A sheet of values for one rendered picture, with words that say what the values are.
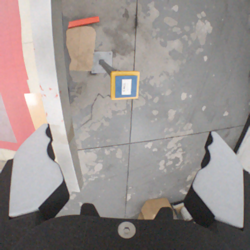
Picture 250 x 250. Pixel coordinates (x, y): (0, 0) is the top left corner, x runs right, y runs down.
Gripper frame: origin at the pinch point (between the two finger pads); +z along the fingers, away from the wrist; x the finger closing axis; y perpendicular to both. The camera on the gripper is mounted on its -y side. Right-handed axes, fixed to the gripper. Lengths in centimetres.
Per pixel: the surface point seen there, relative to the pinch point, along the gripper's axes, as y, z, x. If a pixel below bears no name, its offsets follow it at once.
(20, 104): 5.5, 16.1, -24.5
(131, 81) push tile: 9, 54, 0
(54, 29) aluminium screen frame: -8.7, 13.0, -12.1
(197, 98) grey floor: 58, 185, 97
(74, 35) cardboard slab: -15, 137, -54
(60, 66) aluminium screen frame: -2.6, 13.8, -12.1
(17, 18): -12.1, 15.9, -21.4
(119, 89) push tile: 13, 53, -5
